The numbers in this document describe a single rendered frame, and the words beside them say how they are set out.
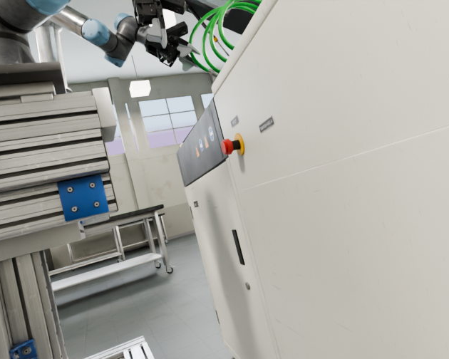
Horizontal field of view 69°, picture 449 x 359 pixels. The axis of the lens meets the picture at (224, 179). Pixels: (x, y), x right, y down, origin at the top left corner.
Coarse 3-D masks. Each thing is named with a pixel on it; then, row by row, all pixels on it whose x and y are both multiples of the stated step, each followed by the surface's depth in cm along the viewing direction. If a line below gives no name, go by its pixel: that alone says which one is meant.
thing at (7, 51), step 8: (0, 32) 67; (0, 40) 67; (8, 40) 68; (16, 40) 69; (24, 40) 71; (0, 48) 66; (8, 48) 67; (16, 48) 68; (24, 48) 70; (0, 56) 65; (8, 56) 66; (16, 56) 67; (24, 56) 70; (32, 56) 72; (0, 64) 64
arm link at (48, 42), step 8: (48, 24) 129; (56, 24) 131; (40, 32) 128; (48, 32) 129; (56, 32) 132; (40, 40) 128; (48, 40) 129; (56, 40) 131; (40, 48) 129; (48, 48) 128; (56, 48) 130; (40, 56) 129; (48, 56) 128; (56, 56) 130; (64, 72) 132; (64, 80) 131
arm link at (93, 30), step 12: (60, 12) 112; (72, 12) 112; (60, 24) 115; (72, 24) 112; (84, 24) 109; (96, 24) 108; (84, 36) 109; (96, 36) 108; (108, 36) 112; (108, 48) 116
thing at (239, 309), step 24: (216, 168) 95; (192, 192) 134; (216, 192) 101; (192, 216) 145; (216, 216) 107; (240, 216) 85; (216, 240) 114; (240, 240) 89; (216, 264) 123; (240, 264) 94; (216, 288) 133; (240, 288) 99; (216, 312) 142; (240, 312) 105; (264, 312) 83; (240, 336) 112; (264, 336) 88
